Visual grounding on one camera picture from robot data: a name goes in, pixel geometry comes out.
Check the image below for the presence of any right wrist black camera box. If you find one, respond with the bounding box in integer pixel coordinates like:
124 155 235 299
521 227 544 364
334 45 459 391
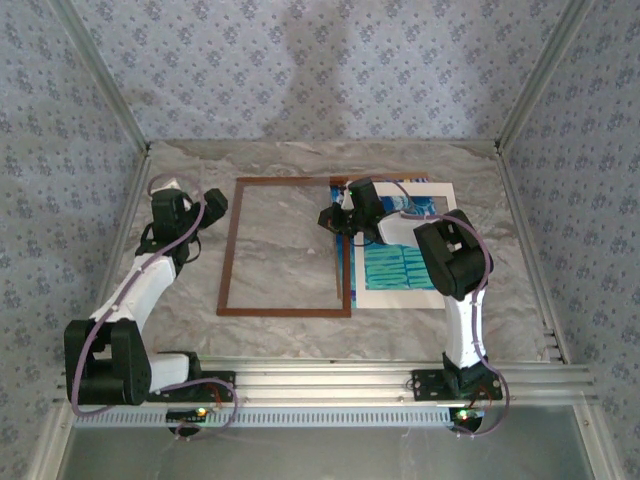
318 204 347 235

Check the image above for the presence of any grey slotted cable duct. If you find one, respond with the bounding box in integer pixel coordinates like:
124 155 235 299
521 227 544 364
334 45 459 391
73 405 454 429

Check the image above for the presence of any brown wooden picture frame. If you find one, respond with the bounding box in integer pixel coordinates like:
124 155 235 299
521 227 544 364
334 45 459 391
217 175 353 320

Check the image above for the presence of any aluminium table side rail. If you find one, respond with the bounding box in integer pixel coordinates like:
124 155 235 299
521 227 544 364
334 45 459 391
74 147 154 369
494 144 574 366

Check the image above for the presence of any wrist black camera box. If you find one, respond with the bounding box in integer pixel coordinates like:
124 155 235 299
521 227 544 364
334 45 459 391
318 204 347 235
199 188 230 226

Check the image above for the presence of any grey metal sheet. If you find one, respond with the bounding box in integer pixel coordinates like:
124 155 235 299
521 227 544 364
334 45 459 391
59 404 596 480

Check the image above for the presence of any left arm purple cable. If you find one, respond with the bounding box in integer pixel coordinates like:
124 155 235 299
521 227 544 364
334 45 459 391
71 172 239 444

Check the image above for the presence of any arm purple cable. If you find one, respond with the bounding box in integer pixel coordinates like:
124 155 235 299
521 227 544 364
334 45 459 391
379 179 511 441
71 172 239 444

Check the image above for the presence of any aluminium corner post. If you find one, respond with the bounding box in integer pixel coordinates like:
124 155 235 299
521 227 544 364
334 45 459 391
49 0 153 154
494 0 599 151

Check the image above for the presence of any aluminium mounting rail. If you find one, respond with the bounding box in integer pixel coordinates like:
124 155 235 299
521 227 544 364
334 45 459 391
52 353 599 407

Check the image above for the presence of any blue poster photo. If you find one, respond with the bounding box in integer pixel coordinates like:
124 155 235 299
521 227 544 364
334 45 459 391
343 172 444 310

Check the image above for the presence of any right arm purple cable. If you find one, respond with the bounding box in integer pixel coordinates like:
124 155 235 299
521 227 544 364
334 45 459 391
379 179 511 441

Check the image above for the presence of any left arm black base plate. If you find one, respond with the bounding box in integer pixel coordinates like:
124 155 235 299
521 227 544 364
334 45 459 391
145 370 237 404

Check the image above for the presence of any white mat board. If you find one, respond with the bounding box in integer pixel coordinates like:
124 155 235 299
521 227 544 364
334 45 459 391
349 180 457 310

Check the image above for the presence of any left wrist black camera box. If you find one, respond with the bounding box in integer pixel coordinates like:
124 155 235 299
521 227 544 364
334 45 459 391
199 188 230 226

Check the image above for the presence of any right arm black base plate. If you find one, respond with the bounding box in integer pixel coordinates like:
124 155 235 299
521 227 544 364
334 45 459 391
410 368 504 403

